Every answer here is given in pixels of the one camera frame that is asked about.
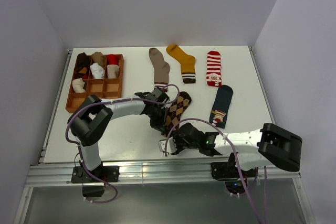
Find brown argyle sock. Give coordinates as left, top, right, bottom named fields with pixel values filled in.
left=166, top=91, right=192, bottom=132

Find wooden compartment tray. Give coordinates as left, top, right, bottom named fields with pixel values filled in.
left=65, top=54, right=124, bottom=113

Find cream brown striped sock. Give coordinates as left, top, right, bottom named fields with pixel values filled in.
left=72, top=78, right=86, bottom=93

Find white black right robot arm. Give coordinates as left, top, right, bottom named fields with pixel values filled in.
left=166, top=123, right=302, bottom=177

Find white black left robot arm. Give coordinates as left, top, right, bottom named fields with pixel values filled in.
left=65, top=88, right=170, bottom=182

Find rolled cream socks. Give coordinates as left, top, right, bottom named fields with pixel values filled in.
left=107, top=65, right=120, bottom=79

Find rolled red socks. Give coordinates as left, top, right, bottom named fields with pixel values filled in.
left=106, top=54, right=119, bottom=66

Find rolled white socks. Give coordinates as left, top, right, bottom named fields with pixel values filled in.
left=90, top=63, right=104, bottom=79

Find rolled taupe socks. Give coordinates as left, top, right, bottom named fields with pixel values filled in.
left=91, top=51, right=106, bottom=67

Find rolled dark argyle socks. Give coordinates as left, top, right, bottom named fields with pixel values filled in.
left=73, top=52, right=91, bottom=80

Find taupe sock with striped cuff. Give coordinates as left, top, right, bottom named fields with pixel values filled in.
left=149, top=48, right=170, bottom=92

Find navy blue sock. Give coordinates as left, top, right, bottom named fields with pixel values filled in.
left=209, top=85, right=234, bottom=129

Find mustard yellow sock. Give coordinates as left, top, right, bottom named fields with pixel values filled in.
left=166, top=44, right=196, bottom=84

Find red white striped sock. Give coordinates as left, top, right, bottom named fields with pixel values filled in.
left=206, top=51, right=222, bottom=87

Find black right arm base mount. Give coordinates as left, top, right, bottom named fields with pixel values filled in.
left=211, top=162, right=259, bottom=196

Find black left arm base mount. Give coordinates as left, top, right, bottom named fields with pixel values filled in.
left=71, top=165, right=119, bottom=198

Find aluminium frame rail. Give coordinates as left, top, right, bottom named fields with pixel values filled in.
left=25, top=155, right=301, bottom=188

